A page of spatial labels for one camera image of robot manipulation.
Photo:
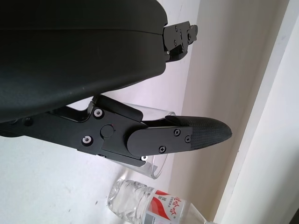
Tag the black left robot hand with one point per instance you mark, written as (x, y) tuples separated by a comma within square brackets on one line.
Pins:
[(70, 58)]

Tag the clear plastic water bottle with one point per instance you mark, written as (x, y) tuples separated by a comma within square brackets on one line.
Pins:
[(130, 198)]

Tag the clear glass cup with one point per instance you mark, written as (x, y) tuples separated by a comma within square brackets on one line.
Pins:
[(152, 166)]

